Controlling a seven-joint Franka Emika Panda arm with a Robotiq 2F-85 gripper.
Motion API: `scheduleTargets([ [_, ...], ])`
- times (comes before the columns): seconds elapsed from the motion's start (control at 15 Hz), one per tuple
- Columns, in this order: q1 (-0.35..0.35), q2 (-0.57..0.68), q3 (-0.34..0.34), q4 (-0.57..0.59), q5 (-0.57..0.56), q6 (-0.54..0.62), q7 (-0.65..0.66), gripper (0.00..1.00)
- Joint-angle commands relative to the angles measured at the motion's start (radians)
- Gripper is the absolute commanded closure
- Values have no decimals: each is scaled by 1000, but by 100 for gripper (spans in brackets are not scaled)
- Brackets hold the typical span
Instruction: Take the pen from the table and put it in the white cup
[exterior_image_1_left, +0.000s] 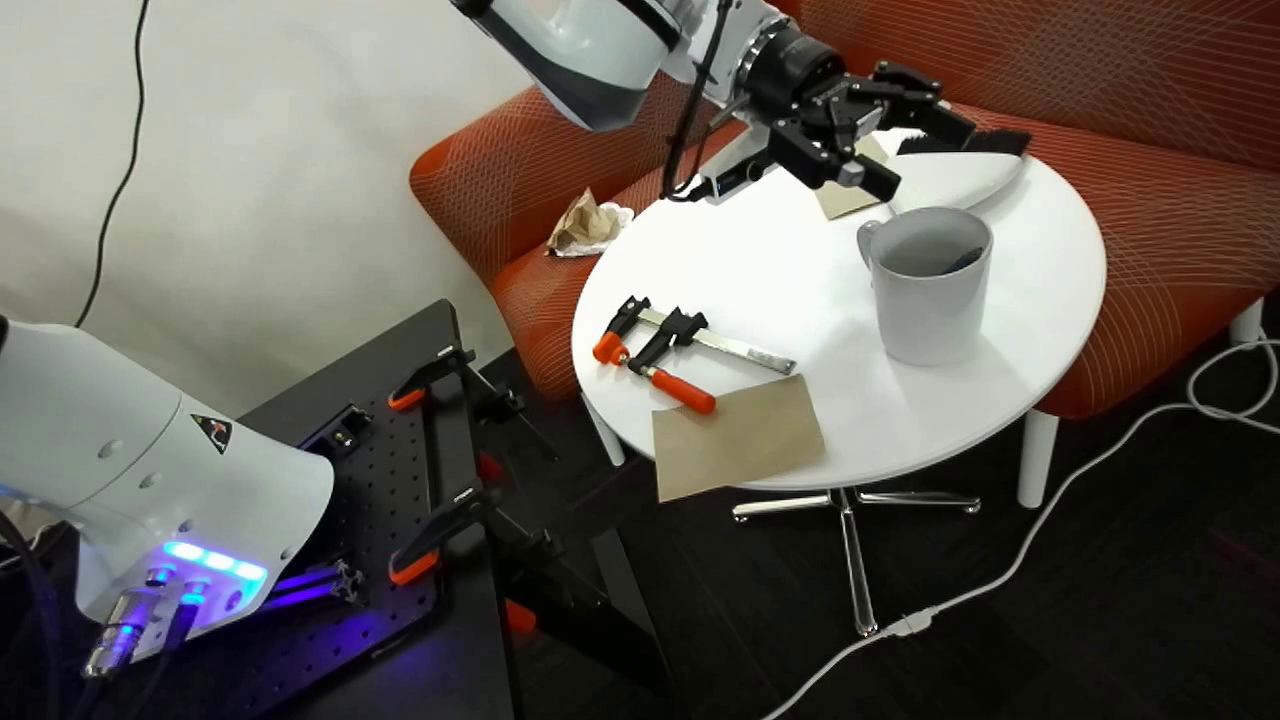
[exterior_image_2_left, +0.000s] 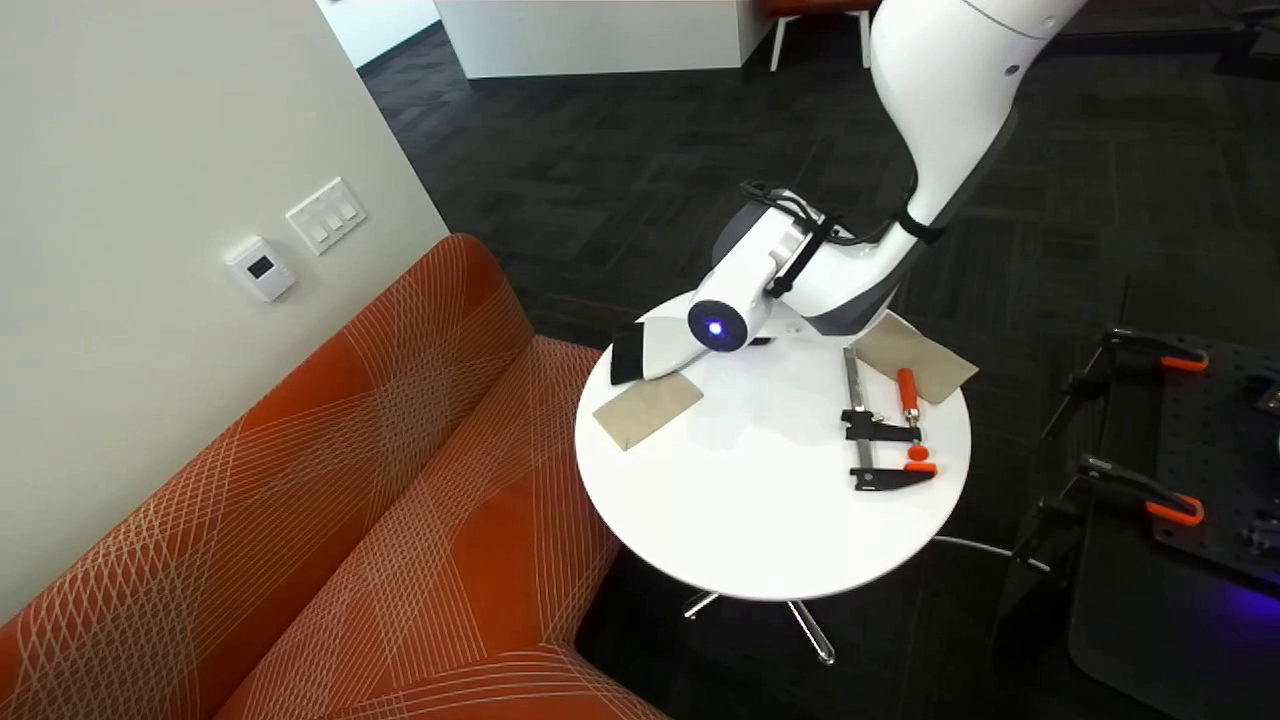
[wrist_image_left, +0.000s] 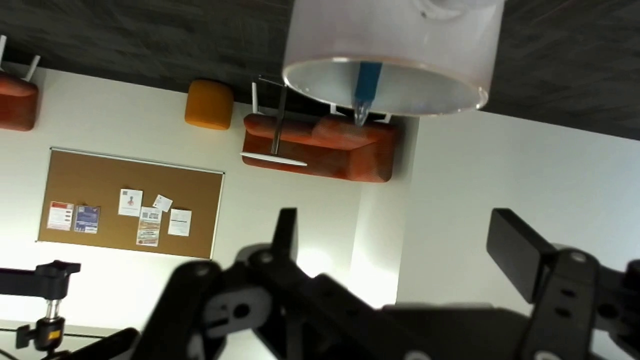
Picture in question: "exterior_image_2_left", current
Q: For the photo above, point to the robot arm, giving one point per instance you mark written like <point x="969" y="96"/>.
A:
<point x="940" y="110"/>

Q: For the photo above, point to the white wall thermostat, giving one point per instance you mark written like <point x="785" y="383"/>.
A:
<point x="260" y="268"/>

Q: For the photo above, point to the brown paper napkin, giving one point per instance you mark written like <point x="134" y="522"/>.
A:
<point x="925" y="362"/>
<point x="648" y="408"/>

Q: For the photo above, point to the black spring clamp orange tips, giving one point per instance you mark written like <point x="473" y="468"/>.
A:
<point x="1150" y="350"/>
<point x="1140" y="490"/>

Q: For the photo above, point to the white counter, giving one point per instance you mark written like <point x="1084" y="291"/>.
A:
<point x="600" y="35"/>

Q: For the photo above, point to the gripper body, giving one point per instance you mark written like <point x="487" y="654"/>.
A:
<point x="627" y="354"/>

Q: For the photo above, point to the orange patterned sofa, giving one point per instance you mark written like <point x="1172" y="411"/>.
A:
<point x="330" y="520"/>

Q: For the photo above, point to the orange chair with white legs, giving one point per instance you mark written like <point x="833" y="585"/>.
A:
<point x="815" y="8"/>

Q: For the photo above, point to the white light switch plate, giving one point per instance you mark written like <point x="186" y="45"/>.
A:
<point x="326" y="215"/>

